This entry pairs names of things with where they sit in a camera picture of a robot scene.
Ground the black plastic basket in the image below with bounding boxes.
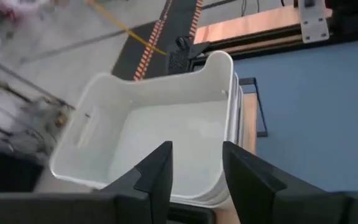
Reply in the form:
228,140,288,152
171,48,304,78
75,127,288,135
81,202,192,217
166,202,217,224

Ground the black table frame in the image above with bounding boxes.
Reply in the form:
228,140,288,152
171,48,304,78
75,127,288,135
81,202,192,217
188,18,358,72

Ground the black perforated computer tower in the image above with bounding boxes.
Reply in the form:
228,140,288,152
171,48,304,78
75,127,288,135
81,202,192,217
165,35,211,76

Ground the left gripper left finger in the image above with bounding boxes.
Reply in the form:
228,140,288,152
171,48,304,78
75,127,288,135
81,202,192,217
97,140,174,224

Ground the black striped floor mat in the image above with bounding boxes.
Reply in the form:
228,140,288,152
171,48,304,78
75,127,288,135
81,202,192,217
110,0,204,82

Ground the silver mounting plate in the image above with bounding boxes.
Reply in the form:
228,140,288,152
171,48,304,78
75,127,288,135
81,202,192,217
297,0,331,44

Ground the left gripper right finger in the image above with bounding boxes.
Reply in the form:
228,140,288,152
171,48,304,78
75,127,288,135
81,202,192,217
221,141,351,224

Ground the black box on floor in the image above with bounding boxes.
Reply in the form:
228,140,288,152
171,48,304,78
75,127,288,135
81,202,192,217
0,151,45,195

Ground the white plastic bin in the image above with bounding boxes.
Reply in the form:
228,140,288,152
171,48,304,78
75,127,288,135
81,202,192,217
48,50,239,208
166,85,246,209
154,73,242,208

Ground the yellow hanging cable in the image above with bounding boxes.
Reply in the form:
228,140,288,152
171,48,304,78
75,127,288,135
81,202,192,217
87,0,169,57

